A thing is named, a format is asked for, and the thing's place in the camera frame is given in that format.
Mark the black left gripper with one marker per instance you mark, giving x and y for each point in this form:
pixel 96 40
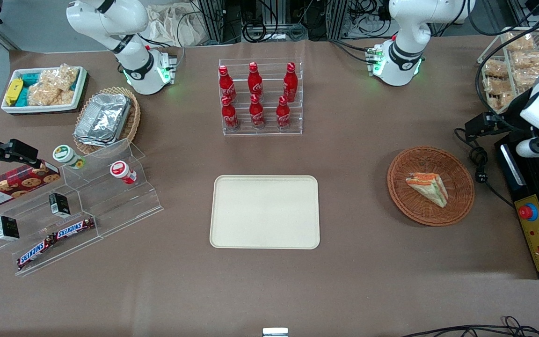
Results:
pixel 512 118

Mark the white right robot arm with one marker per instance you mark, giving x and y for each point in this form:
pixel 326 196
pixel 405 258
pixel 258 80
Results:
pixel 129 28

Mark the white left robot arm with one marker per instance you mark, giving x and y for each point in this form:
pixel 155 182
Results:
pixel 405 28

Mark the wrapped triangular sandwich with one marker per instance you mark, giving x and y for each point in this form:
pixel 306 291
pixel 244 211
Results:
pixel 429 188

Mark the round brown wicker basket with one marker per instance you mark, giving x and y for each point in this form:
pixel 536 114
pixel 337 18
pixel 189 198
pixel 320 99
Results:
pixel 421 210

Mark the oval tan wicker basket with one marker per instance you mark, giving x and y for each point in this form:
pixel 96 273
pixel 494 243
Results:
pixel 133 119

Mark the cream rectangular serving tray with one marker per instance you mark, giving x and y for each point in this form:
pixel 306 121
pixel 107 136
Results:
pixel 265 212

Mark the red tartan cookie box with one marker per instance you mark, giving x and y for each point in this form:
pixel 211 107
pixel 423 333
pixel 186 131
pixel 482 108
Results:
pixel 14 186

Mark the clear bag of pastries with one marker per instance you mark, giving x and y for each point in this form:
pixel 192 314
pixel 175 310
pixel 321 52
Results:
pixel 521 43
pixel 495 86
pixel 527 77
pixel 531 60
pixel 496 69

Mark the green lid yogurt cup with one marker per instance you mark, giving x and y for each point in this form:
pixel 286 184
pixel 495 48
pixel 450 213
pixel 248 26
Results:
pixel 67 156

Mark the white rectangular plastic bin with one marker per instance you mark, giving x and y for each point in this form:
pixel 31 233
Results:
pixel 10 108

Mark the teal snack packet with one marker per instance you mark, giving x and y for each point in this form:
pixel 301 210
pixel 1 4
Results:
pixel 30 78
pixel 22 96

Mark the clear bag of crackers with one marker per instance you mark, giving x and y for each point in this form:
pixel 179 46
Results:
pixel 45 95
pixel 66 77

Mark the yellow snack packet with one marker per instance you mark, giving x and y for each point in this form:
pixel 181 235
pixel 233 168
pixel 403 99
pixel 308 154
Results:
pixel 13 91

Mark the small black carton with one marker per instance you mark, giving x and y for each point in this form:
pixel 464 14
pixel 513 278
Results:
pixel 59 205
pixel 7 228

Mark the clear acrylic stepped riser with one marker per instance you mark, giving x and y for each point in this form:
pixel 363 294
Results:
pixel 124 206
pixel 31 220

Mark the silver foil container stack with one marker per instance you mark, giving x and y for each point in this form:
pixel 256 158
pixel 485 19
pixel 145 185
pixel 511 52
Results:
pixel 103 119

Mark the brown Snickers bar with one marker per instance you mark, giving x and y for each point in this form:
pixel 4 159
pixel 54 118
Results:
pixel 35 252
pixel 74 228

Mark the red lid yogurt cup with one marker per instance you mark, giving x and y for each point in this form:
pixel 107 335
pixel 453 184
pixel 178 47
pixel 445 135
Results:
pixel 121 171

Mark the red emergency stop button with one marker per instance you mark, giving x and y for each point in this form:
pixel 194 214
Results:
pixel 527 212

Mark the black yellow control box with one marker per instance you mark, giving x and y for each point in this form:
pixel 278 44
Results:
pixel 538 243

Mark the white crumpled cloth bag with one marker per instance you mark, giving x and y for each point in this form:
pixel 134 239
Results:
pixel 173 23

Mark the red cola bottle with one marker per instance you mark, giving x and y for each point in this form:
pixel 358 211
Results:
pixel 229 115
pixel 290 83
pixel 255 82
pixel 257 113
pixel 283 115
pixel 226 85

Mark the clear acrylic bottle rack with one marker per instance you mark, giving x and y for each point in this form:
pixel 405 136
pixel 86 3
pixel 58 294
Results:
pixel 269 131

